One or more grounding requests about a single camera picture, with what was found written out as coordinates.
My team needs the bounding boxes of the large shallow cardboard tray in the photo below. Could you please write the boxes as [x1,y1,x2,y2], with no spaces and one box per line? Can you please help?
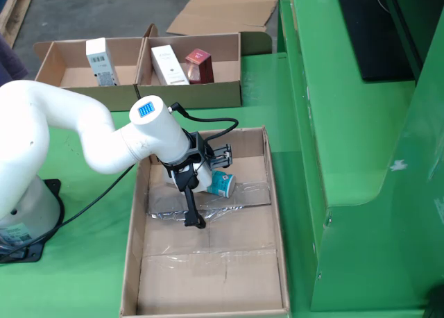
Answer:
[119,125,291,318]

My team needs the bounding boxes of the wooden pallet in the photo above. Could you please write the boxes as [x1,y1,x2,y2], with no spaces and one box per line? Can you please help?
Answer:
[0,0,34,49]

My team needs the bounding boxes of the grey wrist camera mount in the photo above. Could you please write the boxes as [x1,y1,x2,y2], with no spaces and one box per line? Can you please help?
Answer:
[183,131,233,169]

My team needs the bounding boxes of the green metal shelf unit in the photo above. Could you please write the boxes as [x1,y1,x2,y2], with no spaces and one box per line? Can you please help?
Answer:
[277,0,444,318]

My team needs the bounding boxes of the white carton with barcode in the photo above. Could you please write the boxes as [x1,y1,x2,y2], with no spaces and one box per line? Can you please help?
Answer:
[85,37,121,87]

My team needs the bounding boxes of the dark red perfume box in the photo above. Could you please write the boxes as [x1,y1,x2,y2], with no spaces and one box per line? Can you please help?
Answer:
[185,48,215,85]

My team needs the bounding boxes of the flattened cardboard sheets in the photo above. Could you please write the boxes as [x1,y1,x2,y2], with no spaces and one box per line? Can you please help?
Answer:
[165,0,280,37]

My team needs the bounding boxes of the tall white product carton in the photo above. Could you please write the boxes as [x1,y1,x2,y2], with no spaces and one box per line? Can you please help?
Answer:
[150,44,191,87]

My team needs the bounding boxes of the open cardboard box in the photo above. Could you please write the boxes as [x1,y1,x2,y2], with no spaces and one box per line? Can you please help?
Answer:
[33,36,146,112]
[134,24,243,111]

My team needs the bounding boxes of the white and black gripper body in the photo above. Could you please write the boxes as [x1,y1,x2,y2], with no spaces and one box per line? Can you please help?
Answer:
[157,160,213,194]

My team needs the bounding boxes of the person in purple top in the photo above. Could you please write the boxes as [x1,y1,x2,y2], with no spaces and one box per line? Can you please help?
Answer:
[0,33,29,88]

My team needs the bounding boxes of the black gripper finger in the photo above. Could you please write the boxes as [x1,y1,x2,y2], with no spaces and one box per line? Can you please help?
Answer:
[182,187,207,230]

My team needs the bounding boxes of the short black cable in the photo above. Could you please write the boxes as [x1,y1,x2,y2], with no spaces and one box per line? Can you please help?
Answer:
[167,101,239,149]

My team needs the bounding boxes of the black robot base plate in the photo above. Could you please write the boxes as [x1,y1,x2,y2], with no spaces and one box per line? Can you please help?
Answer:
[0,178,66,263]

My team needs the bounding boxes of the long black cable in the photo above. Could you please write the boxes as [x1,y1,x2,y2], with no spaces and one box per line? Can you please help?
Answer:
[0,163,138,263]

